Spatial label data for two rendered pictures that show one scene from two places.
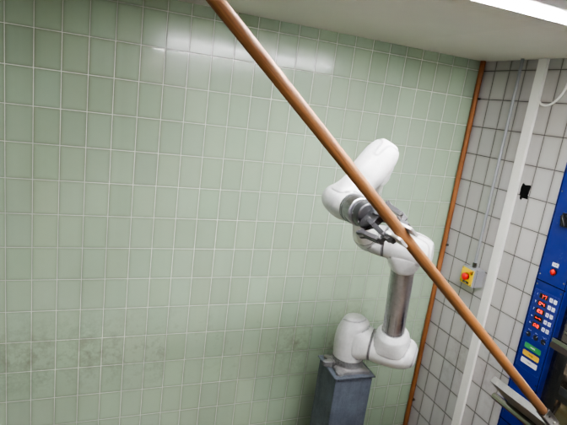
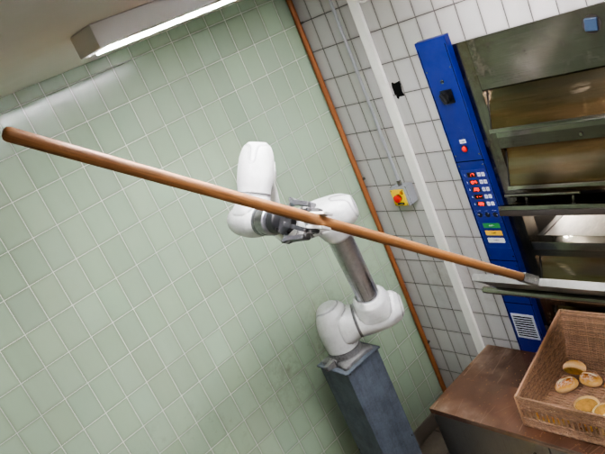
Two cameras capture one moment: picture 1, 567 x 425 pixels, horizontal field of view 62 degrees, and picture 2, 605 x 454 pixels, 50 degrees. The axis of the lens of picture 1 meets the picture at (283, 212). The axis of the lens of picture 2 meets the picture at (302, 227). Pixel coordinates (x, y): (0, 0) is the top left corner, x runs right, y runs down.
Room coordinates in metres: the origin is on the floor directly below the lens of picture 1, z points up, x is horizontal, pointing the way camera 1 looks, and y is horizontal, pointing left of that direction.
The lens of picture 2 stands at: (-0.41, 0.07, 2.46)
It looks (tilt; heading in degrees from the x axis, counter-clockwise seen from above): 17 degrees down; 348
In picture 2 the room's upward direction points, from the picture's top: 24 degrees counter-clockwise
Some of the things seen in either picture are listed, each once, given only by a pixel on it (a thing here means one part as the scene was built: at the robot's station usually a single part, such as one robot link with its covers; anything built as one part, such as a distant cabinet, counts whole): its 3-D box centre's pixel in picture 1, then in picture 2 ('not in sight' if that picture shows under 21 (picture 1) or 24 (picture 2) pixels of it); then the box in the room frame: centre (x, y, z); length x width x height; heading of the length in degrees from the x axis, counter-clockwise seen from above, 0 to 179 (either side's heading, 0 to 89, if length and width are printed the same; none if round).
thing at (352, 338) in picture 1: (353, 336); (336, 324); (2.15, -0.42, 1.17); 0.18 x 0.16 x 0.22; 69
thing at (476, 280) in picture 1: (472, 276); (403, 194); (2.45, -1.06, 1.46); 0.10 x 0.07 x 0.10; 22
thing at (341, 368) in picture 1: (343, 360); (342, 353); (2.15, -0.40, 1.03); 0.22 x 0.18 x 0.06; 110
